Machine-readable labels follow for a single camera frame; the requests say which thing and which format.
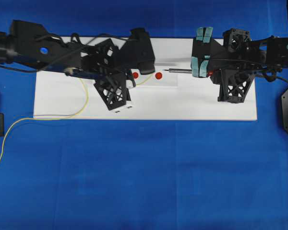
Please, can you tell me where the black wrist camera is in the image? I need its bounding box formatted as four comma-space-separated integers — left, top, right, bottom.
94, 72, 133, 113
217, 69, 255, 104

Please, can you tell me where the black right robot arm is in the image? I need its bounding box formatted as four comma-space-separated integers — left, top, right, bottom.
191, 27, 288, 85

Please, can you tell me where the yellow solder wire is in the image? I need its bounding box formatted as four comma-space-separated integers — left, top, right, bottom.
0, 73, 155, 171

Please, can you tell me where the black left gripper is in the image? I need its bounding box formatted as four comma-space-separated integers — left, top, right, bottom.
80, 28, 155, 89

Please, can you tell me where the white foam board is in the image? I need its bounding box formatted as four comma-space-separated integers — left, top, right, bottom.
33, 38, 257, 121

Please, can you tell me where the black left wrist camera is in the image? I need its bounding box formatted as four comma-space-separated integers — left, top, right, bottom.
94, 72, 133, 113

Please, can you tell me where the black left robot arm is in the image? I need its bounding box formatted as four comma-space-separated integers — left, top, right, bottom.
0, 20, 155, 82

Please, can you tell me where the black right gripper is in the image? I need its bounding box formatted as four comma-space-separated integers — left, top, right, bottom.
191, 27, 265, 84

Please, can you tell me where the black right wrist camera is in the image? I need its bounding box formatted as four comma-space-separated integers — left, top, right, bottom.
217, 69, 255, 104

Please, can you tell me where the clear acrylic plate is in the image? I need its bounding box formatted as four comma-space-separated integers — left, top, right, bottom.
132, 62, 178, 87

